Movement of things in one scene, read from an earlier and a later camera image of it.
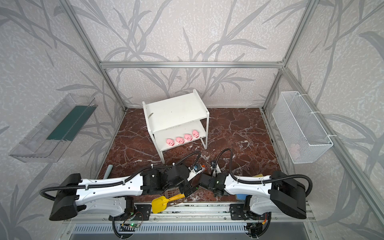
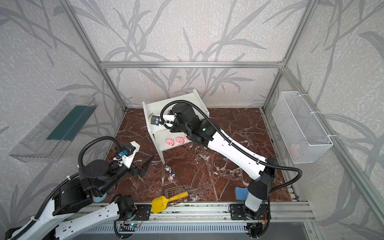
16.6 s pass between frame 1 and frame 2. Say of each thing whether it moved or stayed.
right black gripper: moved
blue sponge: stayed
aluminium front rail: stayed
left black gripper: moved
